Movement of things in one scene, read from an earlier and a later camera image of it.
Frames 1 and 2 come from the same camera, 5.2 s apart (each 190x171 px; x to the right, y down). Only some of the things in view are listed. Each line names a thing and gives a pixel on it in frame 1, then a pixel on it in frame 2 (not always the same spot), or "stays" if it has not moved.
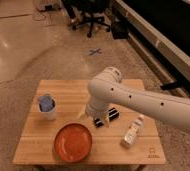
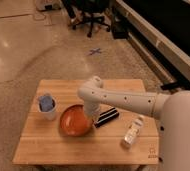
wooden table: (57, 132) stays
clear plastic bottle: (132, 132) stays
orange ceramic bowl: (72, 142) → (74, 121)
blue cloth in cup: (46, 103) stays
